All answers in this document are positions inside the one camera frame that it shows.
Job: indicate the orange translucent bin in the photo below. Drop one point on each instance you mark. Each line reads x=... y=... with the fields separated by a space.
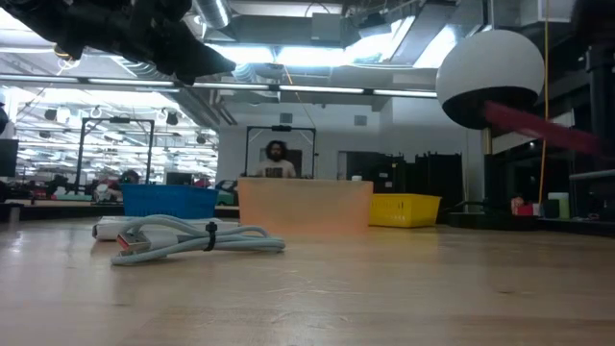
x=305 y=206

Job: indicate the red small box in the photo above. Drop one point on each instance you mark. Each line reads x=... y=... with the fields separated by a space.
x=524 y=210

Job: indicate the blue plastic bin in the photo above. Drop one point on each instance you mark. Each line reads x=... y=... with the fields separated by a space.
x=168 y=202

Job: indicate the black ceiling dome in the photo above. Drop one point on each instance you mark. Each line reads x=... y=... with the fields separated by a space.
x=62 y=54

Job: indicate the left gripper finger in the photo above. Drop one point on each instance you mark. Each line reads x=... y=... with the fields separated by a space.
x=197 y=60

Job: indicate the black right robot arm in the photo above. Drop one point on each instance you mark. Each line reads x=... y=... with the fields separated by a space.
x=596 y=19

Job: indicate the black rig frame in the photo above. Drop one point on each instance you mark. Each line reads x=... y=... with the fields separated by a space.
x=117 y=120
x=281 y=128

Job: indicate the yellow plastic bin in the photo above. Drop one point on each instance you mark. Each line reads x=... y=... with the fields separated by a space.
x=403 y=210

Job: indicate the white globe lamp black base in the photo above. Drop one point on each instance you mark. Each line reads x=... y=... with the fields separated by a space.
x=485 y=62

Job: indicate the silver ventilation duct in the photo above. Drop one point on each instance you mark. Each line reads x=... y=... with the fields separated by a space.
x=214 y=12

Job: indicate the grey metal bar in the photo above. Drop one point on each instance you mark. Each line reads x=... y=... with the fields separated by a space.
x=593 y=175

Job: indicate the black cabinets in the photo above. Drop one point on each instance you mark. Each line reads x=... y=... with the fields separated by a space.
x=423 y=178

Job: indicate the light green cup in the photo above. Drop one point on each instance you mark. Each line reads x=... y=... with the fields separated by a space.
x=559 y=204

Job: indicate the linear ceiling light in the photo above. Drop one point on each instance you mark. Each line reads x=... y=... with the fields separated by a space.
x=317 y=89

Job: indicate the person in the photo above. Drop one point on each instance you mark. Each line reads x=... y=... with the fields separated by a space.
x=275 y=168
x=129 y=178

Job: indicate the grey ceiling box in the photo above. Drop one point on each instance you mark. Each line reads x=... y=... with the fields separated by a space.
x=327 y=26

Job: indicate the black monitor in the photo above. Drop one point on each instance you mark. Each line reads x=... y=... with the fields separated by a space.
x=8 y=158

